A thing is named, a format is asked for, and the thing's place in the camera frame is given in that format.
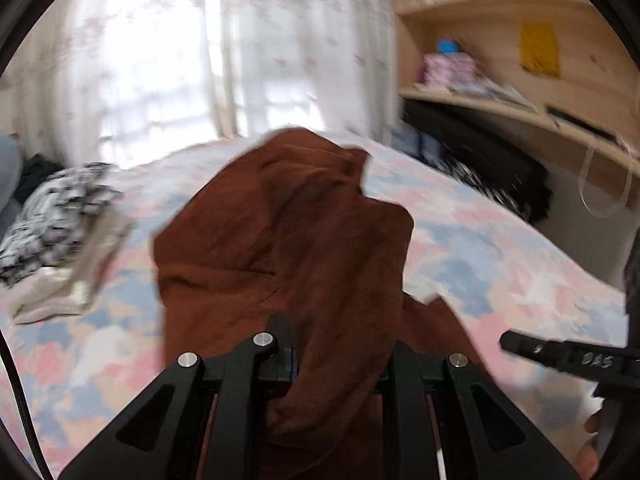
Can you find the denim jacket with brown sleeves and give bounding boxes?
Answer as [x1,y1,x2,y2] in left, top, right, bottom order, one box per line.
[152,127,506,480]

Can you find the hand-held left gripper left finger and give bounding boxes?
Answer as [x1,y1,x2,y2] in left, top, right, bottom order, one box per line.
[57,312,301,480]

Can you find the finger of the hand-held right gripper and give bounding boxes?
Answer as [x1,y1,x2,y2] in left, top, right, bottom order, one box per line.
[500,330,640,396]

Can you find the yellow paper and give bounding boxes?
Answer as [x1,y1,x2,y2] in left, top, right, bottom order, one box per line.
[520,22,561,78]

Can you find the bed with pastel patterned sheet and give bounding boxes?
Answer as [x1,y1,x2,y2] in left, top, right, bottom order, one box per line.
[0,130,631,480]

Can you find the person's right hand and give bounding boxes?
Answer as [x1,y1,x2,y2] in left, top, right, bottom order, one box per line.
[574,409,603,480]

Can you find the black cloth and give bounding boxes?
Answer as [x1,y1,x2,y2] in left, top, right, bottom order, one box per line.
[14,154,66,203]

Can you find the black flat device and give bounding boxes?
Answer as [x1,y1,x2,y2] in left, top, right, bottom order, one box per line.
[545,105,618,141]

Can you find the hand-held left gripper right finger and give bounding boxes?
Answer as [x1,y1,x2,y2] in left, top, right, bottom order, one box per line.
[377,340,583,480]

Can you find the wooden shelf unit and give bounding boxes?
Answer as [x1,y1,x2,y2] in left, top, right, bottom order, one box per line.
[392,0,640,221]

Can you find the black and white patterned garment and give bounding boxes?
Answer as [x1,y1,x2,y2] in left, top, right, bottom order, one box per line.
[0,161,123,286]

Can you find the black cable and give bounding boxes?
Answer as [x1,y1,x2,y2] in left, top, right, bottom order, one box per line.
[0,332,53,480]

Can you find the white cord loop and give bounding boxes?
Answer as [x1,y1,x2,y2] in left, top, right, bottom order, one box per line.
[577,135,638,218]

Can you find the magazines on shelf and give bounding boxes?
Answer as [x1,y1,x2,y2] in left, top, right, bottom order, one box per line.
[447,80,538,111]

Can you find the black bag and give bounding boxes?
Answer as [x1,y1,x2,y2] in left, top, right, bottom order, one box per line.
[400,100,553,223]

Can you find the cream folded garment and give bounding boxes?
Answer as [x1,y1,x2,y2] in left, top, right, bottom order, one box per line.
[10,210,133,326]

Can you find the grey-blue bolster pillow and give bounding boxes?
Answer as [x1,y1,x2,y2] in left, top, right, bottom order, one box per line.
[0,135,23,231]

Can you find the blue storage box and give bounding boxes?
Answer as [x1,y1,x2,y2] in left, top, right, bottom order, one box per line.
[392,125,441,161]

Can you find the white sheer curtain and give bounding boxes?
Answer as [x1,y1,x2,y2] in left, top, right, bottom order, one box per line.
[0,0,401,171]

